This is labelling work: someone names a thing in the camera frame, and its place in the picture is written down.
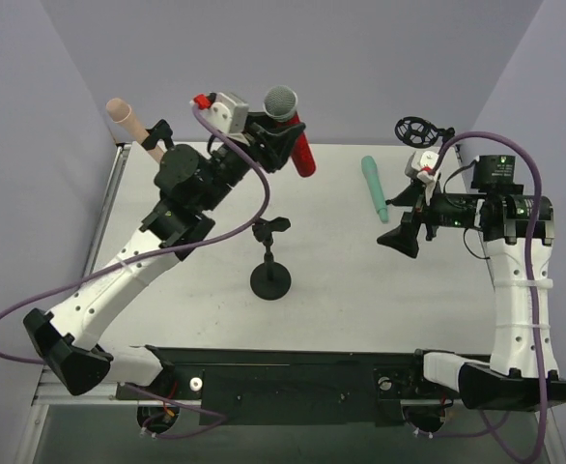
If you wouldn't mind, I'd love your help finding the red glitter microphone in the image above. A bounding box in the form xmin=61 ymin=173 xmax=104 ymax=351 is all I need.
xmin=262 ymin=85 xmax=318 ymax=179

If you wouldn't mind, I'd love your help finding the black mic stand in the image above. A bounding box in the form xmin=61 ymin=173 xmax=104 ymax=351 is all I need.
xmin=141 ymin=119 xmax=174 ymax=151
xmin=250 ymin=217 xmax=292 ymax=301

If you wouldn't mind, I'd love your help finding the pink microphone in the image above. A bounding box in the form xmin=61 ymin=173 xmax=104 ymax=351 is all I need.
xmin=105 ymin=98 xmax=163 ymax=163

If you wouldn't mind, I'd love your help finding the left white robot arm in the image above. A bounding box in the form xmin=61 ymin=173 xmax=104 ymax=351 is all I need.
xmin=23 ymin=110 xmax=305 ymax=396

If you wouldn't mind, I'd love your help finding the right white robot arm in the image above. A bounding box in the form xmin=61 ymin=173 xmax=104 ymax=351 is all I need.
xmin=377 ymin=151 xmax=566 ymax=412

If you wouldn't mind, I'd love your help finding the teal microphone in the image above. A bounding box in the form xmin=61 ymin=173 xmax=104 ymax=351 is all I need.
xmin=360 ymin=156 xmax=389 ymax=223

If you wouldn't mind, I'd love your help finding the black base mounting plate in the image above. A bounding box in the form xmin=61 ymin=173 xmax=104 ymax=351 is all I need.
xmin=116 ymin=348 xmax=459 ymax=426

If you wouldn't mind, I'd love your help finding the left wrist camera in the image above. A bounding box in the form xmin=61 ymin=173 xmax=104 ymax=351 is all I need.
xmin=190 ymin=92 xmax=249 ymax=134

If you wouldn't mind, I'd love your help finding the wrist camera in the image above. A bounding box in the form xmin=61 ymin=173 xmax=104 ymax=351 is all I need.
xmin=190 ymin=92 xmax=249 ymax=134
xmin=405 ymin=150 xmax=440 ymax=202

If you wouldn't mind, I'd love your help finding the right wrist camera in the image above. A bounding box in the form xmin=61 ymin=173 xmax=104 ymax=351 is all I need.
xmin=405 ymin=150 xmax=440 ymax=202

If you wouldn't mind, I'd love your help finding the tripod shock mount stand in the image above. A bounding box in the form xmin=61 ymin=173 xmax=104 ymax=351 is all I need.
xmin=394 ymin=116 xmax=456 ymax=149

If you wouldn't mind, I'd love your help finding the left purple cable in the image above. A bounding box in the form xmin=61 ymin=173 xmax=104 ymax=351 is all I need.
xmin=0 ymin=103 xmax=272 ymax=441

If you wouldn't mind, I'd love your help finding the purple cable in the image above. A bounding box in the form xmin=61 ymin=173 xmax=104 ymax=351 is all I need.
xmin=410 ymin=130 xmax=554 ymax=463
xmin=0 ymin=103 xmax=272 ymax=441

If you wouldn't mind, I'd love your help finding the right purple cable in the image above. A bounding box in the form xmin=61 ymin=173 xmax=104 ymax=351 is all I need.
xmin=410 ymin=130 xmax=554 ymax=463

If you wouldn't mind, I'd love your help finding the aluminium frame rail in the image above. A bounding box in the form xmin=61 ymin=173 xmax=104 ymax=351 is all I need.
xmin=31 ymin=366 xmax=120 ymax=407

